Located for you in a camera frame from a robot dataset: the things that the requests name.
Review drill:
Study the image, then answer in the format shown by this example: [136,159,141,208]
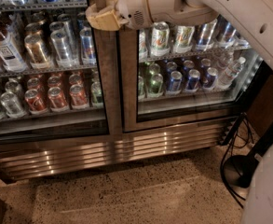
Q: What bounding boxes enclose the gold drink can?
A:
[24,35,53,70]

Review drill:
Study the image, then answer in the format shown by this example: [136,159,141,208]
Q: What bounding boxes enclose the white green soda can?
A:
[151,21,170,56]
[173,26,195,53]

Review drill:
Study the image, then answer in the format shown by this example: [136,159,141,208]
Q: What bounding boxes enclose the green can lower right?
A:
[147,74,163,97]

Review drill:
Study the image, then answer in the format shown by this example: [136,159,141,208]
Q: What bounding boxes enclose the glass fridge door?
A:
[0,0,117,153]
[120,14,273,132]

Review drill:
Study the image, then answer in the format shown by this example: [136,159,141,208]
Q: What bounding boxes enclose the orange soda can right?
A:
[70,84,89,109]

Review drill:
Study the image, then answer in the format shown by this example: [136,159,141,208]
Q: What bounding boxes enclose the stainless fridge bottom grille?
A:
[0,116,237,183]

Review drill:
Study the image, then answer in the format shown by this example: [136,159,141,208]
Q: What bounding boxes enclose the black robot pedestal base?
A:
[223,122,273,200]

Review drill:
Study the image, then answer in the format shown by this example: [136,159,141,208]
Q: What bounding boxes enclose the brown tea bottle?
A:
[0,26,28,73]

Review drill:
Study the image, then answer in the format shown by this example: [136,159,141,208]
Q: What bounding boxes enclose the silver can lower left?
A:
[0,92,26,118]

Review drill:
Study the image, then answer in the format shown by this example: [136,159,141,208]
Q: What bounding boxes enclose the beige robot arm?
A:
[86,0,273,224]

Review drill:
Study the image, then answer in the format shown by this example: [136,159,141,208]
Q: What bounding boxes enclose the orange soda can left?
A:
[24,89,48,114]

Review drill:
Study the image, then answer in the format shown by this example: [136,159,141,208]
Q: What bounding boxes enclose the green soda can left door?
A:
[90,81,103,107]

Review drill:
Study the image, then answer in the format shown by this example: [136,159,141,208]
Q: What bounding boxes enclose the orange soda can middle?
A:
[48,87,69,112]

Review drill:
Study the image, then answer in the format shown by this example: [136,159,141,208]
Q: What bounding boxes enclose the white green soda can right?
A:
[173,26,195,53]

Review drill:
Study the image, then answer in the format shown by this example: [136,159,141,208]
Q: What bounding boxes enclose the silver tall can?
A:
[50,30,78,68]

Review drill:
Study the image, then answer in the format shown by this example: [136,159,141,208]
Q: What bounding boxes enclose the orange soda can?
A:
[24,89,48,114]
[70,84,89,109]
[48,87,69,112]

